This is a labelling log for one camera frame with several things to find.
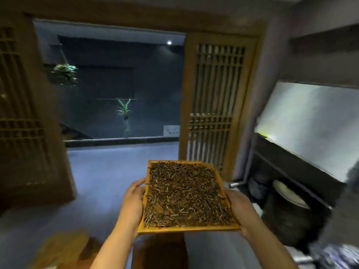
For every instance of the person's right hand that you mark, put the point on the person's right hand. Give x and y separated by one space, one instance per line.
241 210

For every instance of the person's left hand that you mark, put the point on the person's left hand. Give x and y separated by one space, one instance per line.
131 203

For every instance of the person's left thumb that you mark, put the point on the person's left thumb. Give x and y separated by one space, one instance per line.
136 185

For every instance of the person's right thumb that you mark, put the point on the person's right thumb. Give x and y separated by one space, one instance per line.
231 195

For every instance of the square wooden tray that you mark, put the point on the square wooden tray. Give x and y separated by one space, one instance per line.
189 229

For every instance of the person's right forearm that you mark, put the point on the person's right forearm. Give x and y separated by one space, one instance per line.
270 246

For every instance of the person's left forearm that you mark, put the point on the person's left forearm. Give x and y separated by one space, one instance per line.
115 245

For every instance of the pile of dried tea leaves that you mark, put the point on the pile of dried tea leaves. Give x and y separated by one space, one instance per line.
185 193

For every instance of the dark round pot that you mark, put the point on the dark round pot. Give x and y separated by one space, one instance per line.
286 212

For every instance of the wooden stool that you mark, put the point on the wooden stool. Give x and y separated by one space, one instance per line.
159 250

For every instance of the hanging green spiky plant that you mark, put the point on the hanging green spiky plant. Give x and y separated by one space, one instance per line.
124 109

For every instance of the wooden lattice door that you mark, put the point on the wooden lattice door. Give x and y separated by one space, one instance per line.
26 114
217 103

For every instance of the wooden bench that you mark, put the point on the wooden bench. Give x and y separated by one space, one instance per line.
64 250

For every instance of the stainless steel work table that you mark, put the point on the stainless steel work table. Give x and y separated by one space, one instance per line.
308 128

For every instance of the hanging green leafy plant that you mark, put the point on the hanging green leafy plant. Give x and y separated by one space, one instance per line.
65 72

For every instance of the white wall sign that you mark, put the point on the white wall sign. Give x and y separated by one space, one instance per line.
171 130

